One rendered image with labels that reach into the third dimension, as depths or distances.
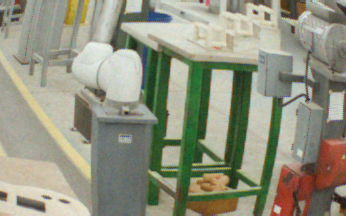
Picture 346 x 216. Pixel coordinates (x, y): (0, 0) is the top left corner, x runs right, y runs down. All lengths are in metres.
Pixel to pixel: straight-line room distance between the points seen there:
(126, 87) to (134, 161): 0.33
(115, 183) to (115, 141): 0.21
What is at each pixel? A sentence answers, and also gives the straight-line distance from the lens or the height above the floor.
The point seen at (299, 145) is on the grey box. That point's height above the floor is 0.74.
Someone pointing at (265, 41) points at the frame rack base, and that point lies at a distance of 5.60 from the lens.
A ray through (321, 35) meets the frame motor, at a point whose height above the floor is 1.29.
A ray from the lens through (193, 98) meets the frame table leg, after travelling 5.37.
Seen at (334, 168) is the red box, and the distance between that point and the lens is 4.51.
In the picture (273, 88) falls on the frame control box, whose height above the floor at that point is 0.96.
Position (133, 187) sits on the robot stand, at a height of 0.37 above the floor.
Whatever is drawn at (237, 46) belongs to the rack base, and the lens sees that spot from 5.53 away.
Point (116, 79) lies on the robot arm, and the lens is 4.97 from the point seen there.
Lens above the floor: 1.86
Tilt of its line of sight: 13 degrees down
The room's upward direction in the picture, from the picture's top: 6 degrees clockwise
